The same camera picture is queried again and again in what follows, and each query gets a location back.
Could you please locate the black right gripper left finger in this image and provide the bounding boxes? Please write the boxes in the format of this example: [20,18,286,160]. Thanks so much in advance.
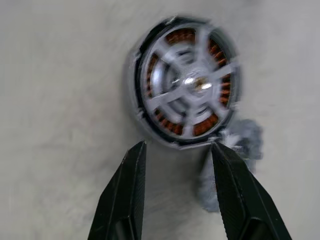
[87,141,148,240]

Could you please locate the silver motor stator housing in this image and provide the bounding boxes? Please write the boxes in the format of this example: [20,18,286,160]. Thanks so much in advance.
[122,16,242,151]

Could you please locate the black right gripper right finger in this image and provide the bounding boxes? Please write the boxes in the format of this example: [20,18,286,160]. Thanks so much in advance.
[211,142,293,240]

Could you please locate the grey cover plate with circuit board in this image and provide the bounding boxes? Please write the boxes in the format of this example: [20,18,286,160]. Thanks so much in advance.
[198,119,265,213]

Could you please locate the black rotor silver spokes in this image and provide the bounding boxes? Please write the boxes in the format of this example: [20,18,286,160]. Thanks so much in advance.
[139,23,242,141]

